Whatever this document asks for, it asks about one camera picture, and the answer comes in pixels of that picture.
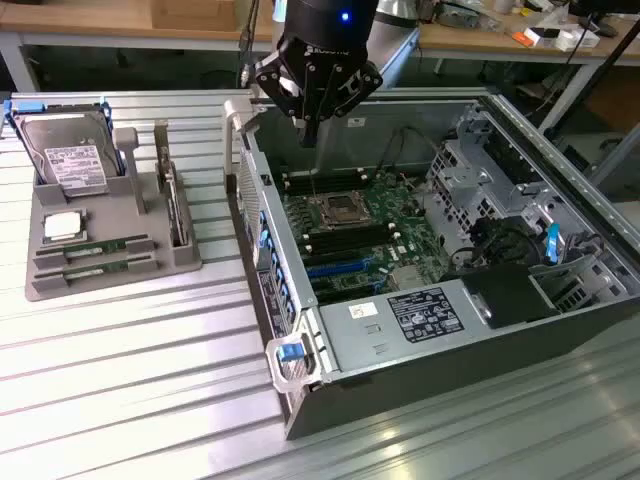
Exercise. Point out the CPU socket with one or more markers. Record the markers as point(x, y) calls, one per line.
point(345, 207)

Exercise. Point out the green motherboard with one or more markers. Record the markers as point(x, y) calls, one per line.
point(415, 225)

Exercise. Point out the hard disk drive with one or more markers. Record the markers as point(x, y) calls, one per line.
point(30, 106)

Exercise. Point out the green RAM stick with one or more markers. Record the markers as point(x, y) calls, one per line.
point(95, 248)
point(95, 270)

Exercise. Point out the black tripod pole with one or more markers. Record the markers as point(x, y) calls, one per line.
point(612, 60)

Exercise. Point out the silver power supply unit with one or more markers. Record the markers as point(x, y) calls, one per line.
point(350, 340)

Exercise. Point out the blue case latch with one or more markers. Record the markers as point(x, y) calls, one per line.
point(290, 352)

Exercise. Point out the silver CPU chip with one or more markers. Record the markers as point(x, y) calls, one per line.
point(62, 225)

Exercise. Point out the white flat box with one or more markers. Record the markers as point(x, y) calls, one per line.
point(580, 40)

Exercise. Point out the grey metal device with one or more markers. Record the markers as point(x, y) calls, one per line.
point(460, 17)

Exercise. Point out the black expansion slot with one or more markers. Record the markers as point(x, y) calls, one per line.
point(350, 291)

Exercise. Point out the orange and white small box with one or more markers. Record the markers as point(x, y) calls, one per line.
point(530, 37)

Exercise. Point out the brown cardboard box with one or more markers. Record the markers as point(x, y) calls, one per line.
point(190, 12)

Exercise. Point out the silver chipset heatsink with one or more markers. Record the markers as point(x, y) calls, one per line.
point(407, 277)

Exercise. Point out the silver hard disk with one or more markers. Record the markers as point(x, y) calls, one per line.
point(65, 150)

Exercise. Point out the blue disk bay clip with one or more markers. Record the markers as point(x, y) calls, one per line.
point(552, 245)

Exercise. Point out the blue expansion slot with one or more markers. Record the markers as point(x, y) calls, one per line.
point(340, 270)

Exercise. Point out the open black PC case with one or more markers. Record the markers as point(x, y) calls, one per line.
point(450, 380)

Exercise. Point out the graphics card with metal bracket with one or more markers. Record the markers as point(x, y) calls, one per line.
point(172, 200)

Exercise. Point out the grey parts rack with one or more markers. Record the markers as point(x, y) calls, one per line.
point(150, 225)

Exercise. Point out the wooden desk with white frame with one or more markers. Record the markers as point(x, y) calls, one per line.
point(75, 20)
point(475, 37)

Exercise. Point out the metal disk bay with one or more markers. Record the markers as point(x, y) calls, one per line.
point(475, 190)

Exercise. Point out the thin metal locking lever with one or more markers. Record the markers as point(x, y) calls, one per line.
point(313, 185)

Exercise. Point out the black plastic shroud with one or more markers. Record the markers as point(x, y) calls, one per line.
point(510, 295)

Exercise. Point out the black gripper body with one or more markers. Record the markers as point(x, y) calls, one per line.
point(325, 30)

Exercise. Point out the black computer mouse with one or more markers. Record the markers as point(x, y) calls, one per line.
point(609, 30)

